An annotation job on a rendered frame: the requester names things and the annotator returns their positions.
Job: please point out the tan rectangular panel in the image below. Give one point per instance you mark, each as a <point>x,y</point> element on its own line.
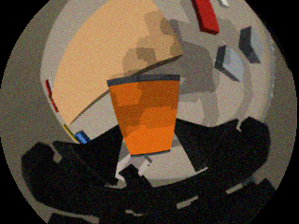
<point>121,39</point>

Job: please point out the blue shallow tray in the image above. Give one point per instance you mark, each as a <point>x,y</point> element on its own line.
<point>82,137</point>

